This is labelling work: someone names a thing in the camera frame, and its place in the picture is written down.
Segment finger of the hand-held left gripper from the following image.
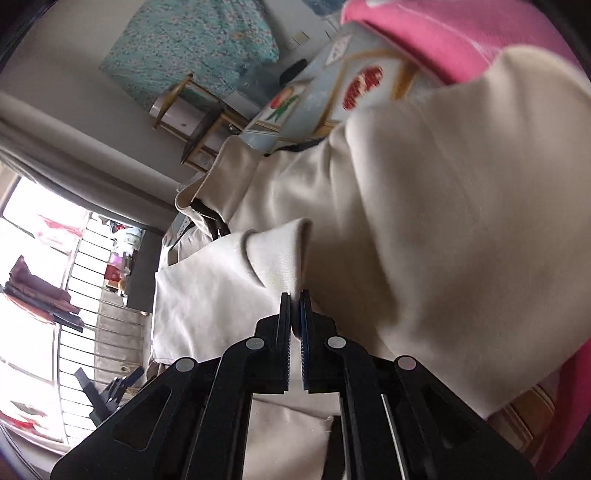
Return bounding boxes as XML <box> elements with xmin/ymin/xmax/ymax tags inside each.
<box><xmin>105</xmin><ymin>367</ymin><xmax>146</xmax><ymax>407</ymax></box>

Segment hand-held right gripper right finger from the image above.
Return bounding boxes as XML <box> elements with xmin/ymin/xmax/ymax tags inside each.
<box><xmin>299</xmin><ymin>290</ymin><xmax>539</xmax><ymax>480</ymax></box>

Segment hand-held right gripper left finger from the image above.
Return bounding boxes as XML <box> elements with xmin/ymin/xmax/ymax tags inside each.
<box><xmin>50</xmin><ymin>292</ymin><xmax>293</xmax><ymax>480</ymax></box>

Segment cream coat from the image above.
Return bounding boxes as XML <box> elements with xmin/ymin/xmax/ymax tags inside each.
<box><xmin>150</xmin><ymin>46</ymin><xmax>591</xmax><ymax>480</ymax></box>

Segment maroon hanging clothes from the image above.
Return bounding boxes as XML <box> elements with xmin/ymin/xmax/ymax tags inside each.
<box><xmin>2</xmin><ymin>255</ymin><xmax>86</xmax><ymax>333</ymax></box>

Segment window railing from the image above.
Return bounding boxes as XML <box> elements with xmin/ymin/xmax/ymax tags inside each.
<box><xmin>46</xmin><ymin>208</ymin><xmax>158</xmax><ymax>444</ymax></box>

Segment grey cabinet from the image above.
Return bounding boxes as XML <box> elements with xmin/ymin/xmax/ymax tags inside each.
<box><xmin>126</xmin><ymin>226</ymin><xmax>163</xmax><ymax>311</ymax></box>

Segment wooden chair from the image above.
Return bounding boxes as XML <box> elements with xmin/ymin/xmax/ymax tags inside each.
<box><xmin>150</xmin><ymin>74</ymin><xmax>250</xmax><ymax>174</ymax></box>

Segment fruit print bed sheet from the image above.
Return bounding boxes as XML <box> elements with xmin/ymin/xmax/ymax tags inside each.
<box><xmin>240</xmin><ymin>21</ymin><xmax>444</xmax><ymax>153</ymax></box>

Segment white box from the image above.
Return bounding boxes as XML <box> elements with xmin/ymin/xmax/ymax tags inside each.
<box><xmin>151</xmin><ymin>95</ymin><xmax>218</xmax><ymax>141</ymax></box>

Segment grey curtain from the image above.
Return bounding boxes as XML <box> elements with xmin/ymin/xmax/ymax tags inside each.
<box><xmin>0</xmin><ymin>90</ymin><xmax>185</xmax><ymax>232</ymax></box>

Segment clear plastic bag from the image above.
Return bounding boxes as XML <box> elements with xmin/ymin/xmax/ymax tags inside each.
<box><xmin>238</xmin><ymin>65</ymin><xmax>278</xmax><ymax>108</ymax></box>

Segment orange striped cloth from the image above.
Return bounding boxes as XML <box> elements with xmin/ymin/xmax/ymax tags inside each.
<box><xmin>489</xmin><ymin>381</ymin><xmax>571</xmax><ymax>455</ymax></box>

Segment teal floral cloth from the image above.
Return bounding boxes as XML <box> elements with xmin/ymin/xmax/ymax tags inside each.
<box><xmin>99</xmin><ymin>0</ymin><xmax>280</xmax><ymax>109</ymax></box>

